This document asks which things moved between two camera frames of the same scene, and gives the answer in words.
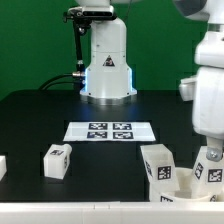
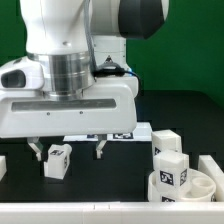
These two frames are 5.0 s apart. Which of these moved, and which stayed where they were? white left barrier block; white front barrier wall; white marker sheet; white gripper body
Moved: white gripper body
Stayed: white marker sheet; white front barrier wall; white left barrier block
